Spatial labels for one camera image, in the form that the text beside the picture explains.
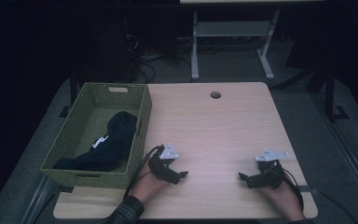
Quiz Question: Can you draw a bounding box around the dark navy pet garment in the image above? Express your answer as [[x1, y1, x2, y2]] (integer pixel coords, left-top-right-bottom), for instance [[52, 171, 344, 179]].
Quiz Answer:
[[53, 110, 139, 173]]

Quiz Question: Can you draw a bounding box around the person's left hand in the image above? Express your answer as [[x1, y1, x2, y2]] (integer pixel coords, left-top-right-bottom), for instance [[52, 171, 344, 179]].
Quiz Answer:
[[130, 169, 172, 203]]

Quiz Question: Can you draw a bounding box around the white metal desk frame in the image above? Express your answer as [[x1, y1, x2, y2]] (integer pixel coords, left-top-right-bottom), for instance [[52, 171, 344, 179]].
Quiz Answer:
[[190, 8, 281, 81]]

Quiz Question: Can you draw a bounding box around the black floor cable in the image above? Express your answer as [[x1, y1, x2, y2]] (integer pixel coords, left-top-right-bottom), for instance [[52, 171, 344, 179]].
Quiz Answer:
[[318, 189, 358, 224]]

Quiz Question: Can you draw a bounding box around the tangle of black floor cables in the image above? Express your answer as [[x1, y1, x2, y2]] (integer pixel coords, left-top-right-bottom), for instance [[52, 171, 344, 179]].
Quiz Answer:
[[127, 34, 194, 84]]

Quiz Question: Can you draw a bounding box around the black metal stand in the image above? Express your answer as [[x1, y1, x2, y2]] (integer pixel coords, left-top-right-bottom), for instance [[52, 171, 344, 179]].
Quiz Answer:
[[306, 62, 351, 122]]

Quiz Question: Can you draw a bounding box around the green woven basket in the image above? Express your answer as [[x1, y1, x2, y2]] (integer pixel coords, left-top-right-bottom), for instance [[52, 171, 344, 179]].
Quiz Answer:
[[40, 82, 153, 189]]

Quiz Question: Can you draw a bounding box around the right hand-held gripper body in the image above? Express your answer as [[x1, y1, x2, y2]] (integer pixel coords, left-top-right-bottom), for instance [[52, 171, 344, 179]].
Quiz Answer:
[[250, 148, 291, 190]]

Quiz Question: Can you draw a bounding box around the person's right hand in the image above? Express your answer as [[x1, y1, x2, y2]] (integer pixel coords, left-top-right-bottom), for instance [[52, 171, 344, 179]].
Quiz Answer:
[[255, 176, 306, 222]]

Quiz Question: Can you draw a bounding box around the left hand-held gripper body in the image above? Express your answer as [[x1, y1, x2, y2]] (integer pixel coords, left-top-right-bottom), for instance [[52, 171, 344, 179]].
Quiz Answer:
[[147, 142, 181, 182]]

